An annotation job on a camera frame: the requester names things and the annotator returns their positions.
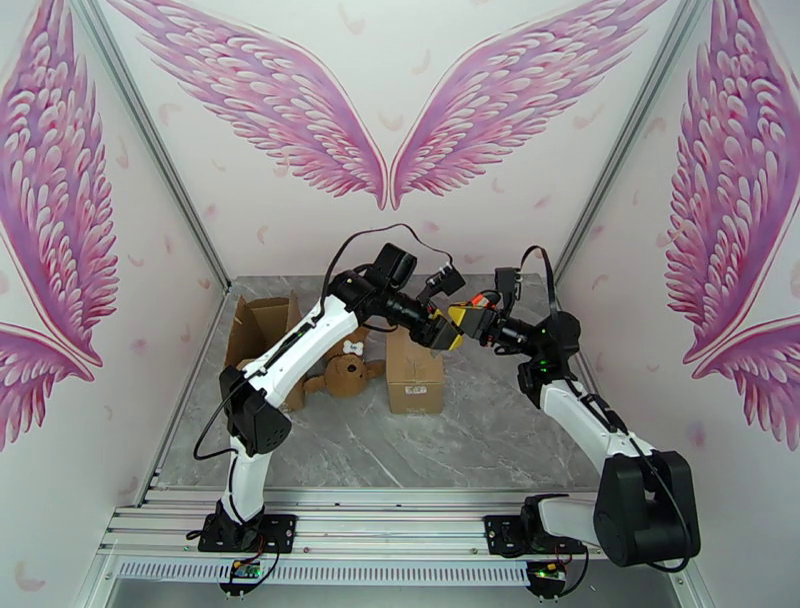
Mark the small brown cardboard box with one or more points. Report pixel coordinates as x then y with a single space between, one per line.
259 325

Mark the large brown cardboard box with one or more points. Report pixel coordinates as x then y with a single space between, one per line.
415 375

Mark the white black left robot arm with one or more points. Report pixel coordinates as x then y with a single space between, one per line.
294 350

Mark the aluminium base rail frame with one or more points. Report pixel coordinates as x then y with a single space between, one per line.
387 531

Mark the red utility knife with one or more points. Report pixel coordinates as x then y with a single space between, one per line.
484 300

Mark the brown teddy bear plush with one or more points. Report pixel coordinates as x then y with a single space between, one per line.
347 375

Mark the aluminium corner post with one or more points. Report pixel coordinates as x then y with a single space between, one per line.
152 144
629 144

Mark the small green circuit board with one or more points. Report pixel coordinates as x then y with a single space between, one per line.
547 570
245 569

